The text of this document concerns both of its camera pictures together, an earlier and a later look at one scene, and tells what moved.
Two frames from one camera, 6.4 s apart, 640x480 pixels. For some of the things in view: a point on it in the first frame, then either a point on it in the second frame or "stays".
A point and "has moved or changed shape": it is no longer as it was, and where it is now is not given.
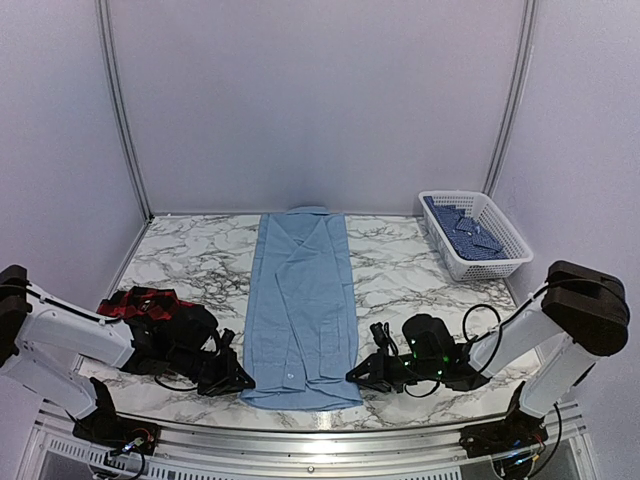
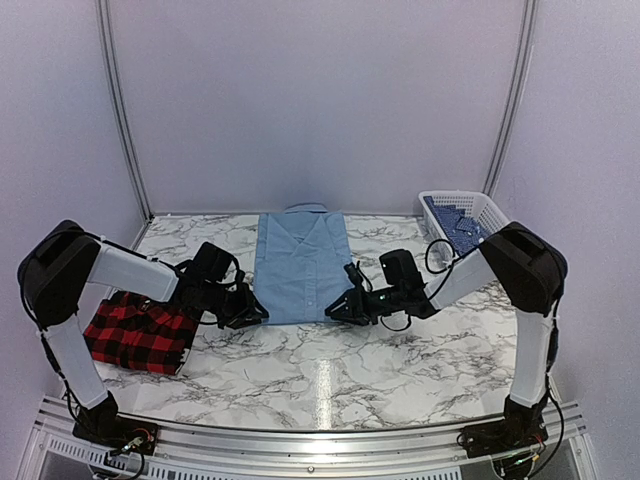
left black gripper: [227, 382] -> [245, 310]
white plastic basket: [473, 234] stays
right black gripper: [379, 373] -> [357, 307]
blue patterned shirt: [467, 239] stays
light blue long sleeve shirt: [302, 345] has moved or changed shape
